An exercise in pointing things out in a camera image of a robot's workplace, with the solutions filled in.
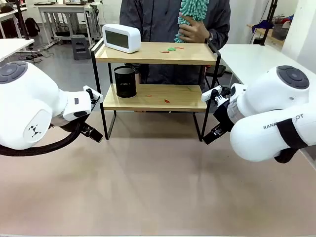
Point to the black mesh pen cup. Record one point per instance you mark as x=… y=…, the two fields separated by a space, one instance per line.
x=126 y=84

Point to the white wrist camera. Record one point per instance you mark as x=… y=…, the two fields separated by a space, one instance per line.
x=87 y=88
x=207 y=95

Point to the grey step stool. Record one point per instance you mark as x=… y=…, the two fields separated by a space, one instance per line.
x=80 y=47

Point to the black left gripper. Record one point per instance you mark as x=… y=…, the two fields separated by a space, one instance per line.
x=69 y=124

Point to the black mesh basket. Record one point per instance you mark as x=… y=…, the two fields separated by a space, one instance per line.
x=280 y=30

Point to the black backpack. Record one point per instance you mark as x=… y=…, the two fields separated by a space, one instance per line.
x=32 y=26

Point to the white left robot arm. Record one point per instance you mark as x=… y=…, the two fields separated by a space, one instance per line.
x=24 y=98

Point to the person in dark grey jacket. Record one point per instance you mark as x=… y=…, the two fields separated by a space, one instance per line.
x=153 y=19

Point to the black stand pole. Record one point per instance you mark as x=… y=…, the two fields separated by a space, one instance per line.
x=23 y=22

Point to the white desk with grey legs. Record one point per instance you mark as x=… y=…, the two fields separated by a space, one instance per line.
x=61 y=8

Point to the wooden shelf black metal frame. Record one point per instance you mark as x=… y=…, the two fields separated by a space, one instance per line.
x=153 y=56

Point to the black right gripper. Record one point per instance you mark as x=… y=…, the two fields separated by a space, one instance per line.
x=225 y=116

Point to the black wristwatch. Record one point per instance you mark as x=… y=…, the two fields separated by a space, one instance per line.
x=209 y=38

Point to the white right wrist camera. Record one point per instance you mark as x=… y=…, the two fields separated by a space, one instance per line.
x=207 y=95

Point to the black tripod pole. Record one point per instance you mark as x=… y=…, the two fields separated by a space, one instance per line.
x=267 y=24

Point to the teal chenille duster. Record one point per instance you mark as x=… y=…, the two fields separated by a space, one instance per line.
x=193 y=10

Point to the person's hand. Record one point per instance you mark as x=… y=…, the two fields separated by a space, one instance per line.
x=196 y=30

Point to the blue cloth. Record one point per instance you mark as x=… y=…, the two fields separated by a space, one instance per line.
x=263 y=24

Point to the white desk with round edge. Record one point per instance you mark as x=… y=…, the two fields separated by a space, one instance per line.
x=12 y=47

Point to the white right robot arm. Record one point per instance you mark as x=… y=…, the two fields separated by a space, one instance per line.
x=271 y=98

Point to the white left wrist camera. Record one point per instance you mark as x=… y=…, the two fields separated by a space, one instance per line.
x=87 y=88

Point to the wooden side table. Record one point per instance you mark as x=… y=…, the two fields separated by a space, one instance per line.
x=259 y=30

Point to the white digital clock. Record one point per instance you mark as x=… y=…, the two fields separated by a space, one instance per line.
x=123 y=37

